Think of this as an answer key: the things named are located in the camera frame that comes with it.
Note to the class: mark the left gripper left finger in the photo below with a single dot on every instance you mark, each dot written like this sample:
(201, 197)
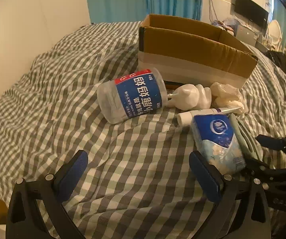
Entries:
(70, 174)

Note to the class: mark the black bag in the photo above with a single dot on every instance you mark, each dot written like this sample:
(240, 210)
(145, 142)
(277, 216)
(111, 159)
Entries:
(278, 58)

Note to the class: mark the blue tissue pack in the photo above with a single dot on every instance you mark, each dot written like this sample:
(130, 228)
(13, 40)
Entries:
(215, 140)

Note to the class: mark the brown cardboard box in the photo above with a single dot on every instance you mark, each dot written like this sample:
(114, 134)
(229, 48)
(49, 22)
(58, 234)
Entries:
(188, 51)

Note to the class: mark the grey checkered bed cover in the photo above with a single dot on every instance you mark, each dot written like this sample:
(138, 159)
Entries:
(137, 184)

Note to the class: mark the clear jar blue label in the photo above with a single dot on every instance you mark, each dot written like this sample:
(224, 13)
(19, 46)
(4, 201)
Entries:
(132, 95)

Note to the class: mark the black wall television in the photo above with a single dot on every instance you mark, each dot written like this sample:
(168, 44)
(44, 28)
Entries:
(252, 11)

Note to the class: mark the grey mini fridge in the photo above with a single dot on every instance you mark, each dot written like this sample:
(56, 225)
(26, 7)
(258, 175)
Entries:
(246, 35)

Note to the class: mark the white faceted bottle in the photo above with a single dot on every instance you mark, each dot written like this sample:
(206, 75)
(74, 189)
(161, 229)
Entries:
(190, 97)

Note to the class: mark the white oval vanity mirror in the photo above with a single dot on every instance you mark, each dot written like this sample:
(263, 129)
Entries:
(274, 34)

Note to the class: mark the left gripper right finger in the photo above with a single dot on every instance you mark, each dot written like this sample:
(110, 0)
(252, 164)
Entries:
(240, 207)

